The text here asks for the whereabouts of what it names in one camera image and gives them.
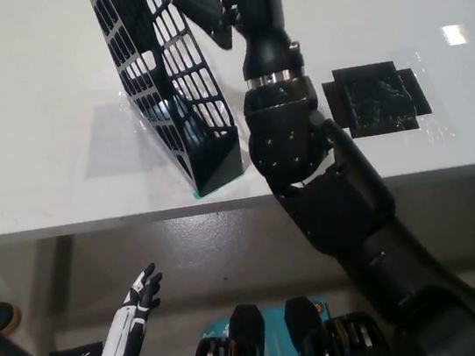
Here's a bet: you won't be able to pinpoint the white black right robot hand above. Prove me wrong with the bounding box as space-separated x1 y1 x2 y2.
162 0 247 60

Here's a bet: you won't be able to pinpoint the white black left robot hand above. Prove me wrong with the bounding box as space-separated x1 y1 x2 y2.
82 260 176 356

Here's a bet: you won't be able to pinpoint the black robot body teal tops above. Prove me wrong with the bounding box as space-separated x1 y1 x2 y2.
176 284 392 356

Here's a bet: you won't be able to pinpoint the black mesh file shelf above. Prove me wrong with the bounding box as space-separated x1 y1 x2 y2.
86 0 248 208

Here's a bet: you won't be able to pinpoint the teal tape strip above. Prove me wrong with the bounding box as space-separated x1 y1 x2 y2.
188 172 250 202

